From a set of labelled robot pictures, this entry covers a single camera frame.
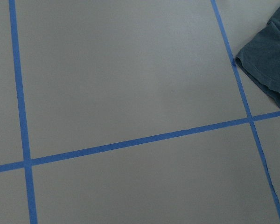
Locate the black graphic t-shirt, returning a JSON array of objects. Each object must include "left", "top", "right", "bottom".
[{"left": 235, "top": 7, "right": 280, "bottom": 108}]

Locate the brown paper table cover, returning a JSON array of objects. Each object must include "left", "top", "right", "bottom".
[{"left": 0, "top": 0, "right": 280, "bottom": 224}]

